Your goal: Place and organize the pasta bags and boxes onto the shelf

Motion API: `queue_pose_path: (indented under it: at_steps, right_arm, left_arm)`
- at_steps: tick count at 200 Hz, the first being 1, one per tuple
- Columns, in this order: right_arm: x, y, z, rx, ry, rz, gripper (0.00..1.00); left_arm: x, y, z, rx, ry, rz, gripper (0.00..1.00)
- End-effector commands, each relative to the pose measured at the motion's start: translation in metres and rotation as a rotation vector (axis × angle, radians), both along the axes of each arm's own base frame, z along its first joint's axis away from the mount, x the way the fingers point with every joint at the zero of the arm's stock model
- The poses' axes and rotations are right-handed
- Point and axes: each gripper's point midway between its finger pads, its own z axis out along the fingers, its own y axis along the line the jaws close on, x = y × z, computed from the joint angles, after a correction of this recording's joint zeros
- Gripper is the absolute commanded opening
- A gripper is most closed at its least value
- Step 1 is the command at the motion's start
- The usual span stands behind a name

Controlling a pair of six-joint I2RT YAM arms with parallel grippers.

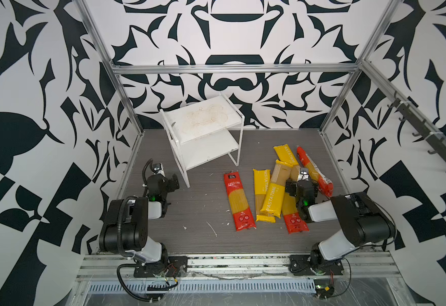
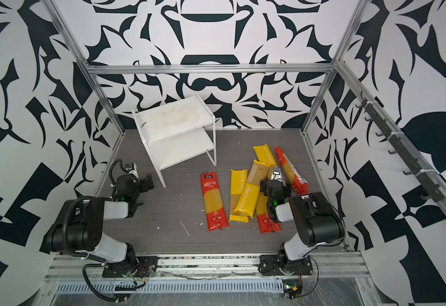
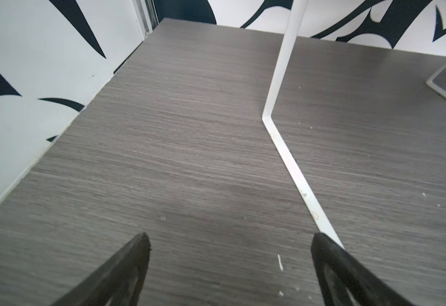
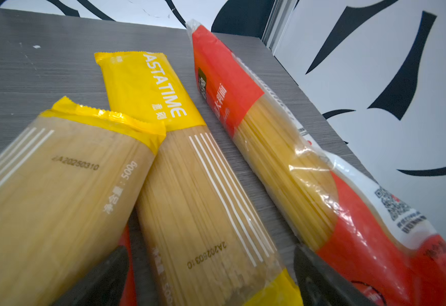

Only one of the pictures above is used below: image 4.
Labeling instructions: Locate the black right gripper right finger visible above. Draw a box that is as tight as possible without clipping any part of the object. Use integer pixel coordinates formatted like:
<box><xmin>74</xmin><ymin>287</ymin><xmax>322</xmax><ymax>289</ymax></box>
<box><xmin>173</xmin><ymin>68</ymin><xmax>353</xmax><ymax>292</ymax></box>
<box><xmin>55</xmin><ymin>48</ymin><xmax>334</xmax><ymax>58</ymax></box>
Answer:
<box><xmin>293</xmin><ymin>244</ymin><xmax>374</xmax><ymax>306</ymax></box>

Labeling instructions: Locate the aluminium cage frame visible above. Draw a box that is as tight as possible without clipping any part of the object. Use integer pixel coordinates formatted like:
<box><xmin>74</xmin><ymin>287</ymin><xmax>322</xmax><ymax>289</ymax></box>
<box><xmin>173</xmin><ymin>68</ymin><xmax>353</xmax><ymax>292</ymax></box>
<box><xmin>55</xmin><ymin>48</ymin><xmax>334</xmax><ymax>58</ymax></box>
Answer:
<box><xmin>261</xmin><ymin>0</ymin><xmax>298</xmax><ymax>55</ymax></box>

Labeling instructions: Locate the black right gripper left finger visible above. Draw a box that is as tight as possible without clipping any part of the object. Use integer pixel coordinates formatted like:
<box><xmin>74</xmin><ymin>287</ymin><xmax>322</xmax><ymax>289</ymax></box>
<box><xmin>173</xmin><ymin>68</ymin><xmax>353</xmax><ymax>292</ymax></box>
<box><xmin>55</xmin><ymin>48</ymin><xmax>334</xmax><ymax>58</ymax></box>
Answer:
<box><xmin>52</xmin><ymin>246</ymin><xmax>129</xmax><ymax>305</ymax></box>

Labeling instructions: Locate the red spaghetti bag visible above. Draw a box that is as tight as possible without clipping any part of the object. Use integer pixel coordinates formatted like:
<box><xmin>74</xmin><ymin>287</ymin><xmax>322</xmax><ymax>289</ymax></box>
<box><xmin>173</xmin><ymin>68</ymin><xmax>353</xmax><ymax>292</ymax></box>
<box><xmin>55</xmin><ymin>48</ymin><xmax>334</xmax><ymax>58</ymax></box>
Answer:
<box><xmin>119</xmin><ymin>225</ymin><xmax>137</xmax><ymax>306</ymax></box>
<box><xmin>186</xmin><ymin>20</ymin><xmax>446</xmax><ymax>305</ymax></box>

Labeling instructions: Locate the yellow Pastatime spaghetti bag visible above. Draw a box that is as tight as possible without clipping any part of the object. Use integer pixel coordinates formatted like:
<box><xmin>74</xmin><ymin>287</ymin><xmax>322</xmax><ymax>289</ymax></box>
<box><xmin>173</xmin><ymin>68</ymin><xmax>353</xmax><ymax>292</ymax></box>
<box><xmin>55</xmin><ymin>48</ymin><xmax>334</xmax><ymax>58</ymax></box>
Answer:
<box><xmin>95</xmin><ymin>52</ymin><xmax>303</xmax><ymax>305</ymax></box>

